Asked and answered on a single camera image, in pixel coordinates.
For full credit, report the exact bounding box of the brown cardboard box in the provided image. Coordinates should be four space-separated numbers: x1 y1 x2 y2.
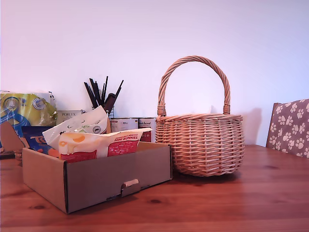
0 118 173 215

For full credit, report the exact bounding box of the blue Terry's mini eggs bag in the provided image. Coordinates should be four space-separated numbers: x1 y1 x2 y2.
21 125 61 158

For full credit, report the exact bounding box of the woven wicker basket with handle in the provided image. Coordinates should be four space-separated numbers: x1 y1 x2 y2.
155 55 245 177

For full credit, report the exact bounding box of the red mini bunnies bag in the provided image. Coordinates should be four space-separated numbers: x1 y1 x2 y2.
57 127 153 163

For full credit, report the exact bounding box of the wire utensil holder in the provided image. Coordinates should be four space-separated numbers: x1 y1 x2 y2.
91 103 115 120

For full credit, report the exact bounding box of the yellow kitchen towel pack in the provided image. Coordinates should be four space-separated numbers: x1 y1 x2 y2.
0 90 58 148

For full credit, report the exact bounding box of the white Porlex box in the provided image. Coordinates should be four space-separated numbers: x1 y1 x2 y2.
56 110 86 126

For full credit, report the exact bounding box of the paw print chair cushion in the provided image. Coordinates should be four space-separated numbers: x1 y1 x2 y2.
268 98 309 159

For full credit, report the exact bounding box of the white truffle sweets bag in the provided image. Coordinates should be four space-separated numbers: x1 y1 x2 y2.
42 105 109 148

